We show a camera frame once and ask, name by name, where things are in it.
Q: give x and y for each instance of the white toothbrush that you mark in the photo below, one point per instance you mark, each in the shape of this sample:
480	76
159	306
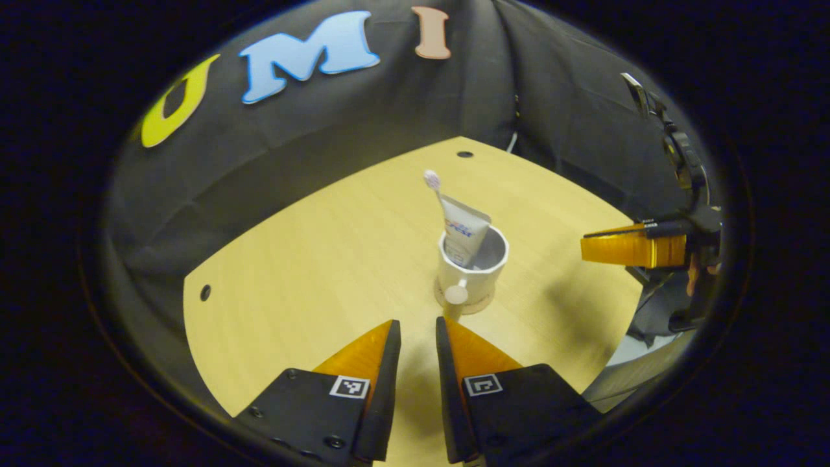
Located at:
432	180

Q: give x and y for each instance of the round cork coaster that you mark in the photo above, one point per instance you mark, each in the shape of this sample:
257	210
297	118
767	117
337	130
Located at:
483	306

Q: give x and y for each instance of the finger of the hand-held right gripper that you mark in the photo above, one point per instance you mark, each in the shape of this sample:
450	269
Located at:
668	228
622	251

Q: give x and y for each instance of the light wooden desktop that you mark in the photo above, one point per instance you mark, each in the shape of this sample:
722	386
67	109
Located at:
324	279

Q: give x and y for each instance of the black backdrop cloth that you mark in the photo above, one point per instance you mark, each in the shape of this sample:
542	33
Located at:
324	117

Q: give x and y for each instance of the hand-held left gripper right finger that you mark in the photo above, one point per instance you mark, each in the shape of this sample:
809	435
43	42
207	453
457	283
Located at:
454	402

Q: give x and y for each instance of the white toothpaste tube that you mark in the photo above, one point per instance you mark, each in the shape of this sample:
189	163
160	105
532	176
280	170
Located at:
463	237

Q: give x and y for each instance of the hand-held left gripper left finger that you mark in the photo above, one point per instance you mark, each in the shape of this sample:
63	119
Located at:
379	389

